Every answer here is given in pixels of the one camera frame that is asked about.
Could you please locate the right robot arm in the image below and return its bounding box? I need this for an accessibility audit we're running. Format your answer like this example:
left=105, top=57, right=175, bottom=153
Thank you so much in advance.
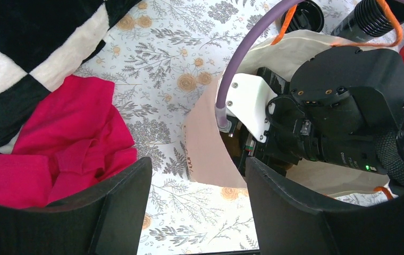
left=224, top=46, right=404, bottom=188

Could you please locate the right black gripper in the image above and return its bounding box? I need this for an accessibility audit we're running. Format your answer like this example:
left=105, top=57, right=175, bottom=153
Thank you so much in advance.
left=221, top=67, right=325, bottom=176

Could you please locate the red cloth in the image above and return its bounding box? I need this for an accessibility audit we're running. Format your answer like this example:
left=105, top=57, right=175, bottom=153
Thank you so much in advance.
left=0, top=75, right=137, bottom=209

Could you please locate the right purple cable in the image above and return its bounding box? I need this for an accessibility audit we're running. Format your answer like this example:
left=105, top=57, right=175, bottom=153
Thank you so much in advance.
left=214, top=0, right=404, bottom=134

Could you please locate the peach paper bag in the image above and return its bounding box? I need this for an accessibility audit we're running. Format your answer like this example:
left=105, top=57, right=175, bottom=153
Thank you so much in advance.
left=181, top=0, right=404, bottom=201

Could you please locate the black white checkered blanket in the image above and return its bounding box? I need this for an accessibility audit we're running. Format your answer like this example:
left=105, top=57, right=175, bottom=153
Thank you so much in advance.
left=0, top=1, right=136, bottom=154

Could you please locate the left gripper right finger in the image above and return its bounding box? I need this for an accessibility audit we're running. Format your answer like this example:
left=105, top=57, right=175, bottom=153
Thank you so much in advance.
left=246, top=157, right=404, bottom=254

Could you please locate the stack of black lids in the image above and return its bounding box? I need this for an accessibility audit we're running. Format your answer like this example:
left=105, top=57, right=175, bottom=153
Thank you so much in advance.
left=285, top=0, right=324, bottom=33

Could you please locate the floral tablecloth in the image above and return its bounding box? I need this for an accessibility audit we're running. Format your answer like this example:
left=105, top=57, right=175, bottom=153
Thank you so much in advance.
left=76, top=1, right=275, bottom=254

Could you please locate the stack of black cups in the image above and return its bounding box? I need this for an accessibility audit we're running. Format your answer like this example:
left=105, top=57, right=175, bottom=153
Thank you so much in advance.
left=331, top=0, right=404, bottom=47

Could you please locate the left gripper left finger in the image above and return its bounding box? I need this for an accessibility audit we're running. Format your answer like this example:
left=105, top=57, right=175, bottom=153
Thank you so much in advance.
left=0, top=157, right=152, bottom=254

